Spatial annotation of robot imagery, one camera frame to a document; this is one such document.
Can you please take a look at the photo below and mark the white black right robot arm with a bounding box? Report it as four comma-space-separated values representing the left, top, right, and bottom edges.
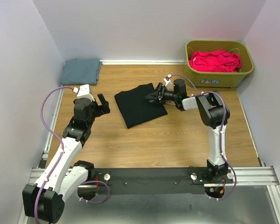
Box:
145, 76, 230, 183

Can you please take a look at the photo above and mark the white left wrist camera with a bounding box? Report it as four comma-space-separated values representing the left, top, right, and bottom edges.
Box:
72, 84, 95, 102

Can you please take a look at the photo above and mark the aluminium frame rail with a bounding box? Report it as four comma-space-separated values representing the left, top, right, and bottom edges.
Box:
30, 97, 279, 204

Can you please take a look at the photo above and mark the olive green plastic bin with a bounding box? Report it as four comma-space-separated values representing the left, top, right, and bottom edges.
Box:
184, 40, 254, 88

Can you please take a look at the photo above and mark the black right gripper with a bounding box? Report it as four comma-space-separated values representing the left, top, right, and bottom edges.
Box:
144, 83, 177, 106

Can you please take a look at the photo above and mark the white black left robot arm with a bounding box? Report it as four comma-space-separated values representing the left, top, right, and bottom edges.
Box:
22, 93, 110, 224

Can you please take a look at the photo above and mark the black t-shirt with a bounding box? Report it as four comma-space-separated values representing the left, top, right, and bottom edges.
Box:
114, 83, 168, 129

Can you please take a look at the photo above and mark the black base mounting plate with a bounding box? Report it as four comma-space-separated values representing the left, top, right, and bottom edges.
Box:
67, 167, 234, 196

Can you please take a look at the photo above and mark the pink t-shirt in bin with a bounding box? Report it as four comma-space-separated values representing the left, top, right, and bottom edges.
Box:
189, 50, 242, 73

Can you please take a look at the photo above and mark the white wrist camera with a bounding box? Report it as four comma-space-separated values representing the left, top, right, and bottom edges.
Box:
72, 84, 95, 102
163, 74, 173, 90

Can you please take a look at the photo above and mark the folded blue-grey t-shirt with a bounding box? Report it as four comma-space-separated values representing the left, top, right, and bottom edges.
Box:
59, 58, 102, 85

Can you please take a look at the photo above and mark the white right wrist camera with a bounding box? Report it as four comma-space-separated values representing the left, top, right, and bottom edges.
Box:
163, 74, 173, 90

